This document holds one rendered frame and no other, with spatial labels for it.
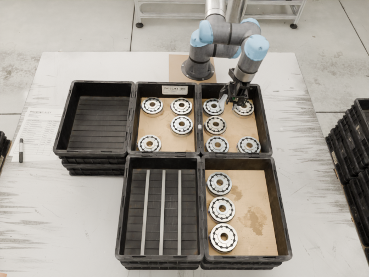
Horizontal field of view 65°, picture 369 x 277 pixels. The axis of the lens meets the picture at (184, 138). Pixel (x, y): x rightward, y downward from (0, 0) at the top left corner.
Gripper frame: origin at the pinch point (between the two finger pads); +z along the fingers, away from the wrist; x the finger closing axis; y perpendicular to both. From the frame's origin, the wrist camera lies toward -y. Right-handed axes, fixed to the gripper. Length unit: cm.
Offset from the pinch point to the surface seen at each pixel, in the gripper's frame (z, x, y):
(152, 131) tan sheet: 21.3, -29.7, 2.1
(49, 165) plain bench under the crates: 41, -77, 14
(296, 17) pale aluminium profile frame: 73, 114, -191
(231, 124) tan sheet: 16.2, 7.2, -2.3
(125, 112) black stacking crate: 23, -43, -9
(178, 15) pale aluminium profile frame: 89, -8, -188
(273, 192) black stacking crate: 8.6, 18.3, 34.5
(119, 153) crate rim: 13.0, -42.9, 20.0
